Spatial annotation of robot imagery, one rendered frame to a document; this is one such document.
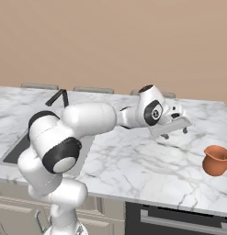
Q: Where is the beige cupboard door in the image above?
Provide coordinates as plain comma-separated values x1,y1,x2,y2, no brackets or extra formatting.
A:
75,210,126,235
0,200,53,235

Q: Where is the black dishwasher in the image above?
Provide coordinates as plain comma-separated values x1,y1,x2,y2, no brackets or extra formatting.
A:
124,201,227,235

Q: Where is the terracotta jug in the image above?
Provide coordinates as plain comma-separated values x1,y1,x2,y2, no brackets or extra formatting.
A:
201,144,227,177

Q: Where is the black tap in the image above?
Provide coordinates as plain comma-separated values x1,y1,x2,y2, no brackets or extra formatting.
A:
45,88,70,108

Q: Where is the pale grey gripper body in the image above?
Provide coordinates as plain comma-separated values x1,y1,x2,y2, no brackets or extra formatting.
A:
148,117,193,140

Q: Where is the silver cupboard handle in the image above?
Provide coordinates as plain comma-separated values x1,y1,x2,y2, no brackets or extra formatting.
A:
34,208,48,234

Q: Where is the silver dishwasher handle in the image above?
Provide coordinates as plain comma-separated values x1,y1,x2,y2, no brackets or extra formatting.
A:
140,209,227,235

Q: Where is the grey sink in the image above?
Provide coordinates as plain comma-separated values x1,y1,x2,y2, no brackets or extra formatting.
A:
0,122,96,179

